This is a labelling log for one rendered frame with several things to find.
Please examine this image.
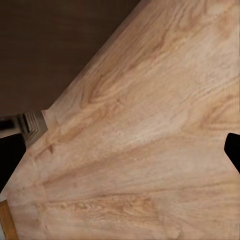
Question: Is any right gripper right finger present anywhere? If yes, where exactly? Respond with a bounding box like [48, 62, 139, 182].
[223, 133, 240, 173]

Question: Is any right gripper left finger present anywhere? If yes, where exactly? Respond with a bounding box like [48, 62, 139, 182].
[0, 133, 27, 193]

